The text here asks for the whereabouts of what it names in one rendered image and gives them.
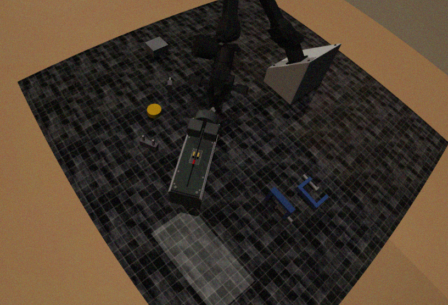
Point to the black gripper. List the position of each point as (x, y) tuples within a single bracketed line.
[(197, 80)]

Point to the yellow short cylinder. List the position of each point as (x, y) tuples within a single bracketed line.
[(154, 111)]

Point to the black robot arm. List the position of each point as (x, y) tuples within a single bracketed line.
[(228, 30)]

